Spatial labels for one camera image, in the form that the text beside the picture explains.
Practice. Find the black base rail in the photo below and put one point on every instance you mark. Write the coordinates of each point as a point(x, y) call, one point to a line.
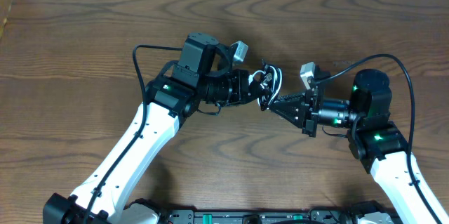
point(245, 217)

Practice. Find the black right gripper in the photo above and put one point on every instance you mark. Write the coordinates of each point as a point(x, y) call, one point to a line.
point(311, 112)

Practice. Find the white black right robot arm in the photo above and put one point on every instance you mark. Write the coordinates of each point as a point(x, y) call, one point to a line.
point(373, 138)

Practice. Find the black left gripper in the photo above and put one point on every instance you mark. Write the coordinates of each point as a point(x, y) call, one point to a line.
point(243, 87)

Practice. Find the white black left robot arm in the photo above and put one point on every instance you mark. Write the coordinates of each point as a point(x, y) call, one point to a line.
point(206, 71)

